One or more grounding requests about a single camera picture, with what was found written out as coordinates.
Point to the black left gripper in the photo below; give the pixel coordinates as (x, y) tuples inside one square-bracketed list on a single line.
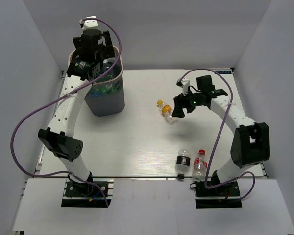
[(108, 50)]

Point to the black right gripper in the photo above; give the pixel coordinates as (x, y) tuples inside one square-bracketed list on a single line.
[(181, 102)]

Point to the orange label clear bottle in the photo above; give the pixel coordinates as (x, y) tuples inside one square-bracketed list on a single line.
[(166, 112)]

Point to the green Sprite bottle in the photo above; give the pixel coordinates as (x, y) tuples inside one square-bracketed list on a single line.
[(99, 91)]

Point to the black label water bottle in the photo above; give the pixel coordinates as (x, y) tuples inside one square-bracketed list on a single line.
[(182, 165)]

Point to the clear unlabelled plastic bottle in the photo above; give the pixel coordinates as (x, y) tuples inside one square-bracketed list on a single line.
[(113, 72)]

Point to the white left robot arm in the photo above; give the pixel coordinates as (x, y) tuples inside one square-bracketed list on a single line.
[(59, 139)]

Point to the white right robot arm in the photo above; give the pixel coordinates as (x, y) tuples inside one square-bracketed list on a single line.
[(251, 140)]

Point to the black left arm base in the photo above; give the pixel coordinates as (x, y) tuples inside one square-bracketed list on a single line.
[(80, 195)]

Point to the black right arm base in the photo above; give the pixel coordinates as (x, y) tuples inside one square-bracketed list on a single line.
[(223, 197)]

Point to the grey mesh waste bin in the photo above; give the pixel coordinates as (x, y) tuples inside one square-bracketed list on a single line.
[(107, 102)]

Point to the blue table corner label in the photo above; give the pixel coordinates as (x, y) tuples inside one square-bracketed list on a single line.
[(223, 71)]

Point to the red cap clear bottle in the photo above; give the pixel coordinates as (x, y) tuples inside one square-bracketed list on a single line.
[(199, 166)]

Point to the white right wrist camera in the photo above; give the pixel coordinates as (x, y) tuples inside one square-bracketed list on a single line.
[(183, 83)]

